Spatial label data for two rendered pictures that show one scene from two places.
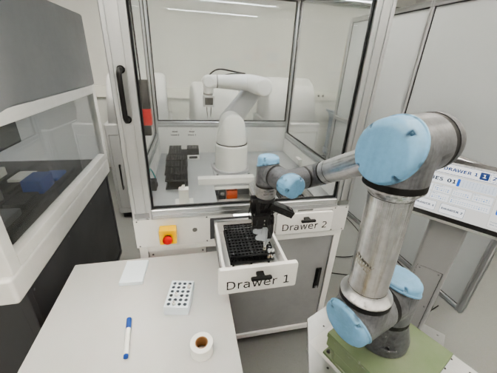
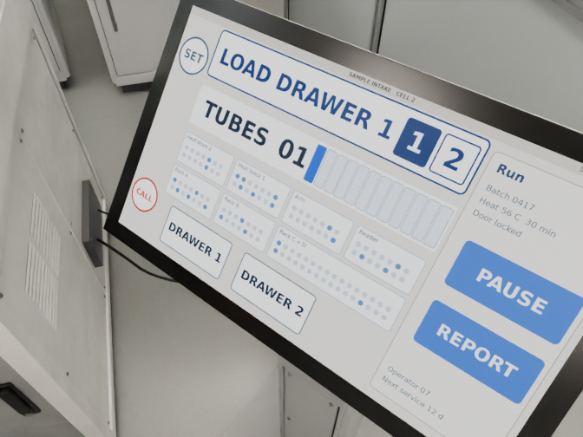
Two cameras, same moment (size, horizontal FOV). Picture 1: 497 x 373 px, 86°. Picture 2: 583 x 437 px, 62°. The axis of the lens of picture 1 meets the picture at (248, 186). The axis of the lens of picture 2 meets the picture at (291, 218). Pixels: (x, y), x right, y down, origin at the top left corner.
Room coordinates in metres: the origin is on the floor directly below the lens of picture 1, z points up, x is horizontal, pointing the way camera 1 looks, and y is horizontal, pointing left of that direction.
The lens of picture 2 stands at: (0.80, -0.94, 1.44)
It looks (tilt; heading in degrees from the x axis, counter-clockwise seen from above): 50 degrees down; 357
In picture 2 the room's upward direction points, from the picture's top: 1 degrees clockwise
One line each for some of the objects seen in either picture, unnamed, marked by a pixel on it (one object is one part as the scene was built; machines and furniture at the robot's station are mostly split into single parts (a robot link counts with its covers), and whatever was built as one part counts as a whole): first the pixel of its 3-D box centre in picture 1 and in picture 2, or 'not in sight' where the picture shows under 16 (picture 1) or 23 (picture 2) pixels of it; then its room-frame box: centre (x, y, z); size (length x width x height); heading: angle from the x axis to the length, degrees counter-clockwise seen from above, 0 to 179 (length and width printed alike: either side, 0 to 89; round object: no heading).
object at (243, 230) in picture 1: (246, 243); not in sight; (0.92, -0.01, 0.87); 0.22 x 0.18 x 0.06; 13
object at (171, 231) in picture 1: (168, 234); not in sight; (0.95, 0.34, 0.88); 0.07 x 0.05 x 0.07; 103
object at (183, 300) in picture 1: (180, 297); not in sight; (0.70, 0.23, 0.78); 0.12 x 0.08 x 0.04; 2
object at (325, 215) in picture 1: (304, 222); not in sight; (1.11, -0.28, 0.87); 0.29 x 0.02 x 0.11; 103
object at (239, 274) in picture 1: (258, 277); not in sight; (0.73, -0.05, 0.87); 0.29 x 0.02 x 0.11; 103
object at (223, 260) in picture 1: (246, 243); not in sight; (0.93, 0.00, 0.86); 0.40 x 0.26 x 0.06; 13
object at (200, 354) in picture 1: (201, 346); not in sight; (0.52, 0.12, 0.78); 0.07 x 0.07 x 0.04
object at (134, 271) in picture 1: (134, 271); not in sight; (0.83, 0.45, 0.77); 0.13 x 0.09 x 0.02; 10
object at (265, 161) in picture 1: (268, 171); not in sight; (0.85, -0.06, 1.24); 0.09 x 0.08 x 0.11; 31
